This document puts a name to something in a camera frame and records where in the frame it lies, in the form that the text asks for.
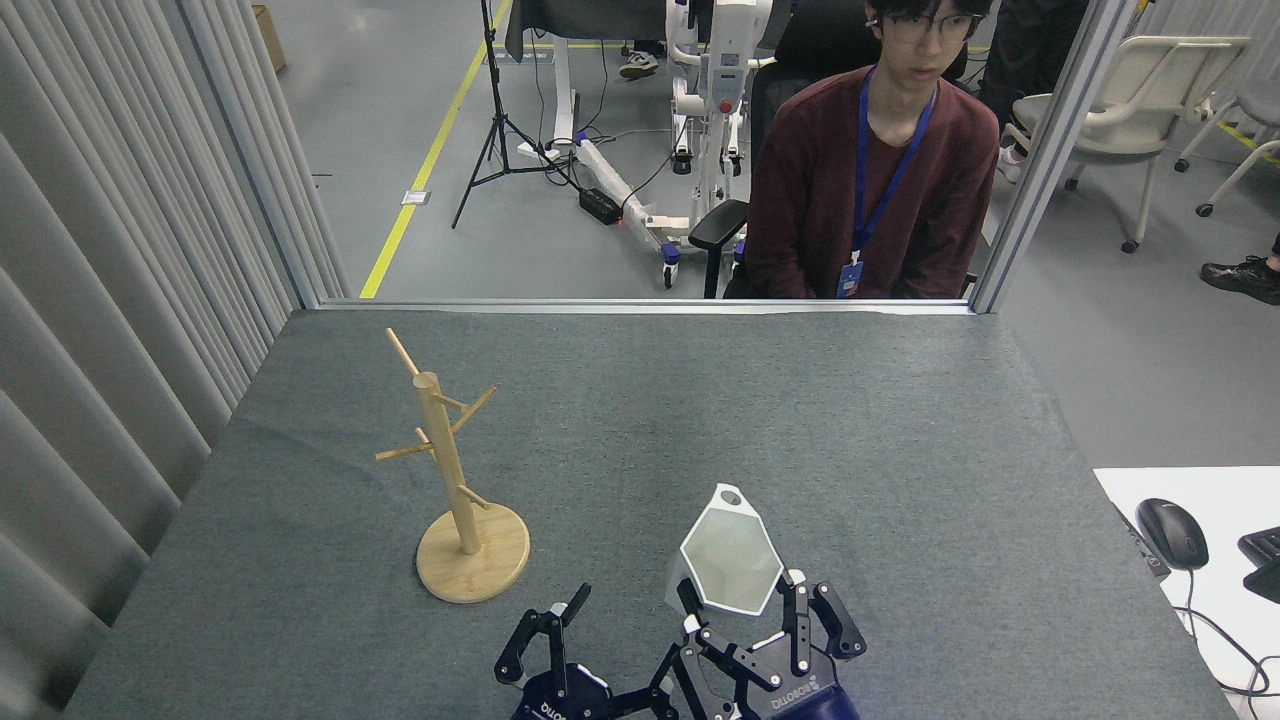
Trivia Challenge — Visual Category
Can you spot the slanted silver post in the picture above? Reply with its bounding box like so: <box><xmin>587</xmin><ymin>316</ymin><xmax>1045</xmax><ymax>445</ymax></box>
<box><xmin>968</xmin><ymin>0</ymin><xmax>1143</xmax><ymax>315</ymax></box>

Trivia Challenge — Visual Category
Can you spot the black shoe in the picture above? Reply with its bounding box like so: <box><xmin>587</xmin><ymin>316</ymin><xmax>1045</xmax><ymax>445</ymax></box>
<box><xmin>1199</xmin><ymin>255</ymin><xmax>1280</xmax><ymax>307</ymax></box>

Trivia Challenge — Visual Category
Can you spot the seated person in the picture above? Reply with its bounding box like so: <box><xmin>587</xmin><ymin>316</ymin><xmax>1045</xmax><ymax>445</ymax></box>
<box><xmin>744</xmin><ymin>0</ymin><xmax>1001</xmax><ymax>300</ymax></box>

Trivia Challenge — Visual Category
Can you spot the desk with dark cover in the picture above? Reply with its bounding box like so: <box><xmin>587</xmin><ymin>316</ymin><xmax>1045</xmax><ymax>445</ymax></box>
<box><xmin>503</xmin><ymin>0</ymin><xmax>673</xmax><ymax>167</ymax></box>

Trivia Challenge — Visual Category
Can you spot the white desk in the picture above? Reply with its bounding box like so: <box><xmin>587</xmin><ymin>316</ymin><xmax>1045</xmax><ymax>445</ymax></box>
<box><xmin>1092</xmin><ymin>465</ymin><xmax>1280</xmax><ymax>720</ymax></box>

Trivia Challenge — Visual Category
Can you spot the white hexagonal cup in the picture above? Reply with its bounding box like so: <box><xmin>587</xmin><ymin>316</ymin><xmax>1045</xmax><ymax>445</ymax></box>
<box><xmin>665</xmin><ymin>484</ymin><xmax>786</xmax><ymax>616</ymax></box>

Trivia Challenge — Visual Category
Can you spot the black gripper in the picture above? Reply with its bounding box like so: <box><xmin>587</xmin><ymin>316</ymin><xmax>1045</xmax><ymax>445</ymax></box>
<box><xmin>652</xmin><ymin>570</ymin><xmax>867</xmax><ymax>720</ymax></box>
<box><xmin>494</xmin><ymin>583</ymin><xmax>691</xmax><ymax>720</ymax></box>

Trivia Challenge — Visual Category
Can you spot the black tripod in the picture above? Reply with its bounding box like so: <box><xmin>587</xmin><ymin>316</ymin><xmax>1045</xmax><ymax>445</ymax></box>
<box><xmin>451</xmin><ymin>0</ymin><xmax>579</xmax><ymax>231</ymax></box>

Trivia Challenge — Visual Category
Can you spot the silver table rail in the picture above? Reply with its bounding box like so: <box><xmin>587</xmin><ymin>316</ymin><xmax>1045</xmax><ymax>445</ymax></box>
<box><xmin>318</xmin><ymin>297</ymin><xmax>976</xmax><ymax>317</ymax></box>

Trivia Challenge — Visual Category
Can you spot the black mouse cable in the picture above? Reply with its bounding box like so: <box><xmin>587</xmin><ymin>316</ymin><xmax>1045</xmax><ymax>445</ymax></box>
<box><xmin>1172</xmin><ymin>569</ymin><xmax>1280</xmax><ymax>701</ymax></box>

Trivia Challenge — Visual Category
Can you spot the white office chair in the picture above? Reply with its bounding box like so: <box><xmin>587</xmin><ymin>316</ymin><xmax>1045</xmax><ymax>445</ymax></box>
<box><xmin>1008</xmin><ymin>36</ymin><xmax>1252</xmax><ymax>255</ymax></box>

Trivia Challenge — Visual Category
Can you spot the cardboard box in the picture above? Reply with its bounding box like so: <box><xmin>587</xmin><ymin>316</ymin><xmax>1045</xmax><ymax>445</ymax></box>
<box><xmin>249</xmin><ymin>4</ymin><xmax>289</xmax><ymax>77</ymax></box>

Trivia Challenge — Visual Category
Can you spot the black office chair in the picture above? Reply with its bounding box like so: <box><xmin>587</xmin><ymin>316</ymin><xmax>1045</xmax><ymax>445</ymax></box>
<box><xmin>687</xmin><ymin>0</ymin><xmax>976</xmax><ymax>300</ymax></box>

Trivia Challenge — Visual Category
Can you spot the black computer mouse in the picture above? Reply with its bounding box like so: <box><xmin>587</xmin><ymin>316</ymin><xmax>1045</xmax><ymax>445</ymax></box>
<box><xmin>1136</xmin><ymin>497</ymin><xmax>1210</xmax><ymax>572</ymax></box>

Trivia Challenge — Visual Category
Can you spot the wooden cup rack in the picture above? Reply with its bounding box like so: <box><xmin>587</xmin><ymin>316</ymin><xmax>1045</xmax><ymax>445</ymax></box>
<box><xmin>375</xmin><ymin>328</ymin><xmax>531</xmax><ymax>604</ymax></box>

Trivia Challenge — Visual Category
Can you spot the grey office chair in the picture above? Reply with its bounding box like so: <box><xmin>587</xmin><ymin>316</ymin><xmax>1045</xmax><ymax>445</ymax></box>
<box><xmin>1173</xmin><ymin>78</ymin><xmax>1280</xmax><ymax>219</ymax></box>

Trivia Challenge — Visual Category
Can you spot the white wheeled stand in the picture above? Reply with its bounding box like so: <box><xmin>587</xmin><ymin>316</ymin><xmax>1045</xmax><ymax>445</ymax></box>
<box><xmin>560</xmin><ymin>0</ymin><xmax>783</xmax><ymax>291</ymax></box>

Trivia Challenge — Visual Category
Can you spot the black power strip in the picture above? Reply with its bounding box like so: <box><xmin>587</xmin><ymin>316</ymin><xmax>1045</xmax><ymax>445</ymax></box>
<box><xmin>578</xmin><ymin>187</ymin><xmax>625</xmax><ymax>227</ymax></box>

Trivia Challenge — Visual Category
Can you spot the grey pleated curtain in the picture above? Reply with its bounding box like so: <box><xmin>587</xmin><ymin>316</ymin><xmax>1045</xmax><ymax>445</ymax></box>
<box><xmin>0</xmin><ymin>0</ymin><xmax>349</xmax><ymax>720</ymax></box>

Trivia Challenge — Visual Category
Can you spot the standing person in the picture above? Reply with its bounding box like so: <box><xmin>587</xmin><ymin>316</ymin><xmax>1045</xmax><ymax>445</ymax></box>
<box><xmin>978</xmin><ymin>0</ymin><xmax>1093</xmax><ymax>186</ymax></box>

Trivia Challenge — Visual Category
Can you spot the black keyboard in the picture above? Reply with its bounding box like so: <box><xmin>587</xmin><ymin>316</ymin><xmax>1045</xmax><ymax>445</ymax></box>
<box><xmin>1237</xmin><ymin>526</ymin><xmax>1280</xmax><ymax>605</ymax></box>

